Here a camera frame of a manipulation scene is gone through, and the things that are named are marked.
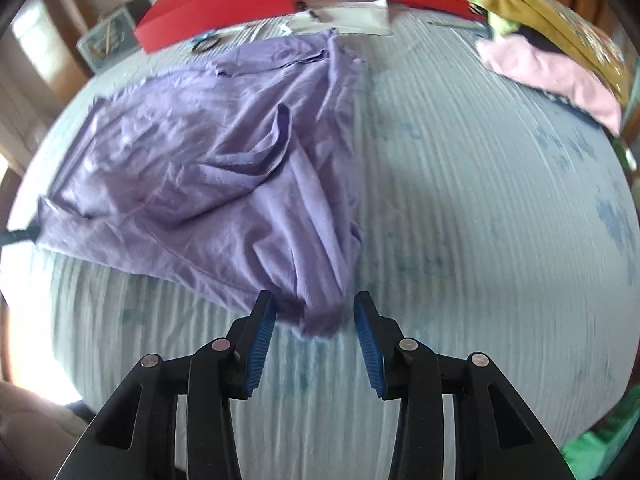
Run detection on purple shirt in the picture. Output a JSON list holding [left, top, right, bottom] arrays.
[[36, 30, 362, 338]]

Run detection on green cloth on floor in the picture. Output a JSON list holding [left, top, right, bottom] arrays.
[[561, 385, 639, 479]]

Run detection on light blue striped bedsheet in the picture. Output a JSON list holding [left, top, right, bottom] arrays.
[[1, 8, 639, 444]]

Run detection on pink garment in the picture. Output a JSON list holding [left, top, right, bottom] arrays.
[[475, 34, 622, 136]]

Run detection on dark green gift bag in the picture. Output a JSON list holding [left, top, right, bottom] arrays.
[[76, 0, 151, 75]]

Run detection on yellow green garment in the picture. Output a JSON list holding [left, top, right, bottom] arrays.
[[480, 0, 630, 105]]

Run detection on white paper sheet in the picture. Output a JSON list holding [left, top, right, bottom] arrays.
[[283, 0, 390, 36]]

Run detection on flat red gift box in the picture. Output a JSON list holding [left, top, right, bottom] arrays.
[[133, 0, 310, 54]]

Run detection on brown hair tie ring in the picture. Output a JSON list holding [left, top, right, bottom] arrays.
[[191, 34, 222, 54]]

